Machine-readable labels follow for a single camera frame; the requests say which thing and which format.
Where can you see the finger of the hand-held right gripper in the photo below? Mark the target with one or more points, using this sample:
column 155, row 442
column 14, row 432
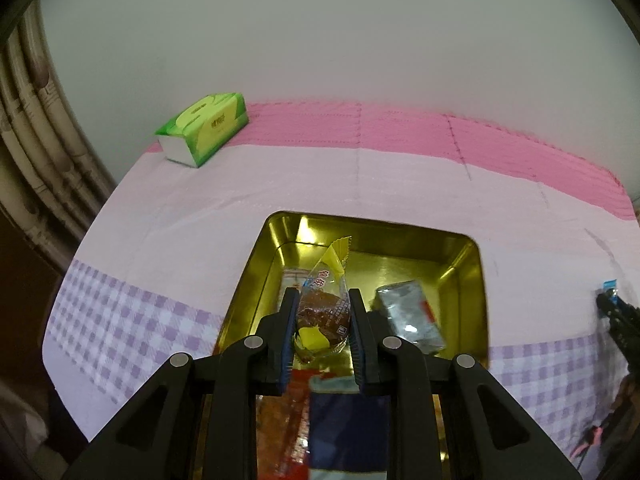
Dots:
column 620, row 317

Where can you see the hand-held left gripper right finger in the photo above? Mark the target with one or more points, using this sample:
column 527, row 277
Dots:
column 359, row 350

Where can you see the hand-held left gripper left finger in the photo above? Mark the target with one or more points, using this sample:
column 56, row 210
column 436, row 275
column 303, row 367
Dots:
column 286, row 345

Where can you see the light blue candy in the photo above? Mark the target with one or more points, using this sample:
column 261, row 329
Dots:
column 609, row 286

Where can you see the yellow-wrapped brown candy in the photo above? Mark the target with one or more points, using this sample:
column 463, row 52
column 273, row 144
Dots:
column 320, row 305

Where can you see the dark green seaweed block packet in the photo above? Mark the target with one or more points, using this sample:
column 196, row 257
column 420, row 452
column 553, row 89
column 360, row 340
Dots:
column 405, row 310

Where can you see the dark blue snack packet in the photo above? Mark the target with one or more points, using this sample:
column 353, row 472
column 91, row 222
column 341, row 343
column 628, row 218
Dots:
column 350, row 425

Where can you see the gold tin box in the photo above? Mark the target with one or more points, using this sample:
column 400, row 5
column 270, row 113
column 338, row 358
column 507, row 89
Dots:
column 400, row 245

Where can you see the red snack packet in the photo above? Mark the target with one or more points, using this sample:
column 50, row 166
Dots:
column 296, row 466

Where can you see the pink and purple checked tablecloth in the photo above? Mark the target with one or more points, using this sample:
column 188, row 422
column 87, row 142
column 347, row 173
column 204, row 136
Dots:
column 400, row 185

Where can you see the green tissue pack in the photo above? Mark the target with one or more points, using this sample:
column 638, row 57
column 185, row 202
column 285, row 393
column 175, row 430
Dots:
column 210, row 125

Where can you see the beige wall pipes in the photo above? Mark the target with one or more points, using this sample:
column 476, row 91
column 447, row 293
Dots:
column 30, row 125

